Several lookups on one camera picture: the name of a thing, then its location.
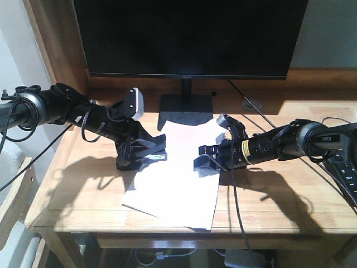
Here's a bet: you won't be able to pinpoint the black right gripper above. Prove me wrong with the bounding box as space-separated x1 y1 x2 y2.
194 135 278 171

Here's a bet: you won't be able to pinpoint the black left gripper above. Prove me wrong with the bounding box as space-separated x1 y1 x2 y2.
82 104 148 166

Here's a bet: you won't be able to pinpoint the black stapler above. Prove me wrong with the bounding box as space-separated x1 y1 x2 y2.
116 134 166 171

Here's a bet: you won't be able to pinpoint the white paper sheets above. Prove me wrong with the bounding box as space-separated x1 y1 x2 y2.
122 118 225 231

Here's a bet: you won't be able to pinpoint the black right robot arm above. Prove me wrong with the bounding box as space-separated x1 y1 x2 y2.
194 119 356 171

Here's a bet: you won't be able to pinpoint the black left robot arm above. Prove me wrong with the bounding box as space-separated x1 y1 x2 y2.
1 83 155 171

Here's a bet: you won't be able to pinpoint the wooden desk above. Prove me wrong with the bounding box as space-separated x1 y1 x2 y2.
25 1 356 267

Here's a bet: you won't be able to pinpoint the white power adapter box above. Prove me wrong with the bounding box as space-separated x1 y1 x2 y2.
224 249 274 267

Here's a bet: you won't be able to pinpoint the grey cushioned wooden chair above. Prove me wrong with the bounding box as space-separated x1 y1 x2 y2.
1 142 48 267

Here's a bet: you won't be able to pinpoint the black computer monitor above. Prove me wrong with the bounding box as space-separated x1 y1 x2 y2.
74 1 307 129

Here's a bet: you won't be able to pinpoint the black keyboard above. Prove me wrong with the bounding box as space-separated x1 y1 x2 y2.
322 149 356 207

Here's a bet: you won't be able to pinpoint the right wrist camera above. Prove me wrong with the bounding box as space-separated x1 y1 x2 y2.
216 114 248 141

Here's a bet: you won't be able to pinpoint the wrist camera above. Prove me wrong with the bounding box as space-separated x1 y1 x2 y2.
110 88 144 121
216 114 248 141

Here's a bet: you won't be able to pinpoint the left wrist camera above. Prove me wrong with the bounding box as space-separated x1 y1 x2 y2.
110 88 144 121

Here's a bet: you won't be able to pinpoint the black monitor cable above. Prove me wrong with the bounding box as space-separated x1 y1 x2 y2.
226 79 278 129

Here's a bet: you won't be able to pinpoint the white floor cable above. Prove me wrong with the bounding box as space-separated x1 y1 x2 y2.
135 247 199 266

